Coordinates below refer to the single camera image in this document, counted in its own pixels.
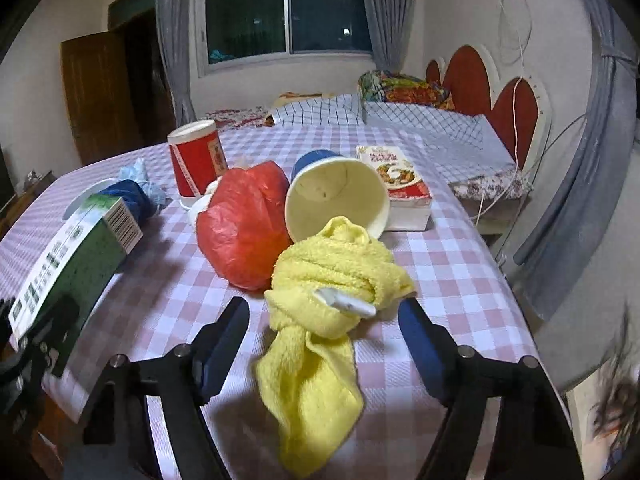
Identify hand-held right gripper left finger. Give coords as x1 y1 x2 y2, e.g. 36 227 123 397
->
62 296 251 480

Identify bed with checkered sheet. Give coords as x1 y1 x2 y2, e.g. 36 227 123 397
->
200 105 533 211

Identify white plastic tube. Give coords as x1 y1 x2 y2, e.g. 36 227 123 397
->
311 287 377 318

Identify red paper cup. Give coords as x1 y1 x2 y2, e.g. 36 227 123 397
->
167 120 230 211

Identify colourful floral pillow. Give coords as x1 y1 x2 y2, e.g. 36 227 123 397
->
357 69 456 111

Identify white grid pattern blanket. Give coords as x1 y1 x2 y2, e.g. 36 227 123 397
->
267 92 518 181

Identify red plastic bag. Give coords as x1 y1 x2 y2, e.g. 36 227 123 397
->
196 161 292 292

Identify brown wooden door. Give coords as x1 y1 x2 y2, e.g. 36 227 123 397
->
60 30 146 166

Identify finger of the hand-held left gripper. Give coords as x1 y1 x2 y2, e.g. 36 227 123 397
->
30 294 78 378
0 297 17 341

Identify white framed window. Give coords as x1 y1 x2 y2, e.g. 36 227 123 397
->
197 0 373 78

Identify white charging cable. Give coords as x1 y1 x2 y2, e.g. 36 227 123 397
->
472 0 535 226

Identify red white headboard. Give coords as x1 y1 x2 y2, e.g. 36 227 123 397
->
425 44 553 171

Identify blue paper cup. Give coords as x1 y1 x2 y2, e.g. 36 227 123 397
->
285 149 391 243

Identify yellow towel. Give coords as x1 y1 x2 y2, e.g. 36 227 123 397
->
256 216 417 478

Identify grey curtain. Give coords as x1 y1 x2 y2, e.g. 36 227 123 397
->
512 0 640 321
155 0 201 128
357 0 426 73

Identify green white cardboard box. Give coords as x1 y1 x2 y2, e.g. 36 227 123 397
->
7 194 146 376

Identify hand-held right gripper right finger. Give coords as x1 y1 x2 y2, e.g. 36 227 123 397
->
398 297 586 480

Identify dark hair strands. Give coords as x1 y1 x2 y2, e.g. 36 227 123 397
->
585 305 640 441

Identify dark blue bundle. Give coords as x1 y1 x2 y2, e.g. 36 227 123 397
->
97 179 160 221

